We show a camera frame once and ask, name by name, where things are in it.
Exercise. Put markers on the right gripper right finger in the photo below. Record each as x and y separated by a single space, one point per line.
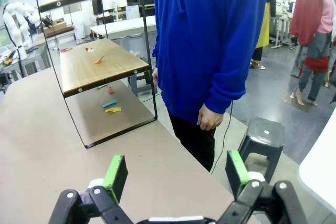
237 171

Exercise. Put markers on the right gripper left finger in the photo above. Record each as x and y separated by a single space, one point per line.
115 179

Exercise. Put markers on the person's left forearm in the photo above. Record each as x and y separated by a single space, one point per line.
223 95

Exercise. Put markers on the person's right forearm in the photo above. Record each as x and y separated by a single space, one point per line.
157 51

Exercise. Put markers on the person's left hand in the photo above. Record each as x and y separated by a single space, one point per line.
208 120

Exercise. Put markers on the person's right hand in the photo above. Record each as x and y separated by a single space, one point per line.
155 77

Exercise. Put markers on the black plastic stool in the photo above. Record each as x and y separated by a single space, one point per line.
262 140

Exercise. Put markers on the yellow paper scrap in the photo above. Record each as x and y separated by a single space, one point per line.
113 110

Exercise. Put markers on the blue paper scrap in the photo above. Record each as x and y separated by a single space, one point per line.
109 103

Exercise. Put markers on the large white table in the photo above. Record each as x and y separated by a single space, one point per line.
320 171

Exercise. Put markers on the green paper scrap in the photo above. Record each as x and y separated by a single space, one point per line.
102 86

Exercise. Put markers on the grey stool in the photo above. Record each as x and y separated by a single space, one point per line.
139 82

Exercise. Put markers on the orange paper scrap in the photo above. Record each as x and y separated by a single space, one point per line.
98 60

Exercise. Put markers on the white paper scrap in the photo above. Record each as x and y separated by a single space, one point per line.
91 50

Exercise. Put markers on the person in blue hoodie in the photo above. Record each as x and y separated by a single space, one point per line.
204 37

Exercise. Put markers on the red-pink paper scrap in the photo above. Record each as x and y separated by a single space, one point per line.
65 49

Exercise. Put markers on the figure in yellow apron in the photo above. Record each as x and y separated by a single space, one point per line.
265 30

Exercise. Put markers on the grey metal workbench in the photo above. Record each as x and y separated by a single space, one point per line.
34 56

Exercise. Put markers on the long white background table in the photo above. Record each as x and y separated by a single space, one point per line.
126 27

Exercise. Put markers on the brown cardboard box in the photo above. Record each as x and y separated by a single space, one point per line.
59 28

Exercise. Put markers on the mannequin with red hijab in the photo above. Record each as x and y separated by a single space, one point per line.
307 16

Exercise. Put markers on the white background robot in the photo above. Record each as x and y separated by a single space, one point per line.
15 27

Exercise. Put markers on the two-tier wooden shelf black frame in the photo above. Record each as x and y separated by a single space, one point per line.
105 64

